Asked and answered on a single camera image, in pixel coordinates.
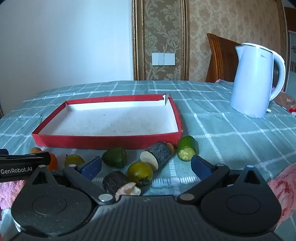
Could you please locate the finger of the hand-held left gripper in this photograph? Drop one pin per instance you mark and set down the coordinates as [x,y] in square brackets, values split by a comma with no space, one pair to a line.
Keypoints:
[27,159]

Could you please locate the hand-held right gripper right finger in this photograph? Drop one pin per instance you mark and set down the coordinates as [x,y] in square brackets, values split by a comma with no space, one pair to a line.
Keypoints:
[201,168]

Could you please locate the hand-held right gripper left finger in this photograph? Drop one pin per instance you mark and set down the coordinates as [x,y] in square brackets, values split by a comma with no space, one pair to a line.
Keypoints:
[92,167]

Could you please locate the large brown round fruit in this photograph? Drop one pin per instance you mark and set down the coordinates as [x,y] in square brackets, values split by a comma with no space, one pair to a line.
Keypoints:
[35,150]

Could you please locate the green tomato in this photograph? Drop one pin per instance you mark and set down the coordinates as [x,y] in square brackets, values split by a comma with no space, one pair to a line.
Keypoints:
[140,172]
[74,160]

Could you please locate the dark green cut fruit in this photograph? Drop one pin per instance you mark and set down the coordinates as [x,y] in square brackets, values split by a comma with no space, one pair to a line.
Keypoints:
[114,157]

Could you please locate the green cucumber piece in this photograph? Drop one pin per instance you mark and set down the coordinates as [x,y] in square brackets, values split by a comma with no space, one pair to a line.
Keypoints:
[186,148]

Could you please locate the orange mandarin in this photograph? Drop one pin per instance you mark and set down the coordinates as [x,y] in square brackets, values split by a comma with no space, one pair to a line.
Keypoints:
[53,161]

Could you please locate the red cardboard box tray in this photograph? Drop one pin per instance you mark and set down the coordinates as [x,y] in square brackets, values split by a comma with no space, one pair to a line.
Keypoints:
[104,142]

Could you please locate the dark sugarcane piece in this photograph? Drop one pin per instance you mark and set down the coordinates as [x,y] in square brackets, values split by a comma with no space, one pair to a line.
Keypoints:
[115,182]
[159,153]

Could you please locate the small brown longan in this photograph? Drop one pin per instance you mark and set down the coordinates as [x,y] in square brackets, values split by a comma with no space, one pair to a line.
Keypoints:
[171,146]

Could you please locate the green checked tablecloth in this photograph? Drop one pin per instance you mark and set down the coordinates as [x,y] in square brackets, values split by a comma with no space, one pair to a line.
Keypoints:
[231,143]

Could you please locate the pink floral towel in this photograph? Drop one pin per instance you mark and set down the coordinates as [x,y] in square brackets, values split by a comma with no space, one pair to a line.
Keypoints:
[285,185]

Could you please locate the pink cloth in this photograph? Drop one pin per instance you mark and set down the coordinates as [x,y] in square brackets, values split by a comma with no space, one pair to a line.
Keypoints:
[223,81]

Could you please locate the white electric kettle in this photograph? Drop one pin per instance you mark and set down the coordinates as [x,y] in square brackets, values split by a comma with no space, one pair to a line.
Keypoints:
[252,81]

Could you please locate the brown printed bag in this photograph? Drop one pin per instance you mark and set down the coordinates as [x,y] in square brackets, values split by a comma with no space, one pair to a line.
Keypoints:
[286,100]

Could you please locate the brown wooden headboard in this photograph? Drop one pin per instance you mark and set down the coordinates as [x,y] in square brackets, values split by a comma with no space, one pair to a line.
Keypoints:
[222,60]

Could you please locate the gold framed wallpaper panel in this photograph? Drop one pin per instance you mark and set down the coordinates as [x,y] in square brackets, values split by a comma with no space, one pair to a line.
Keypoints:
[159,34]

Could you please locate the white wall switch panel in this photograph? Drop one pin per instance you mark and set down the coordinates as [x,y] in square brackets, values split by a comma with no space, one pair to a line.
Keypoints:
[163,59]

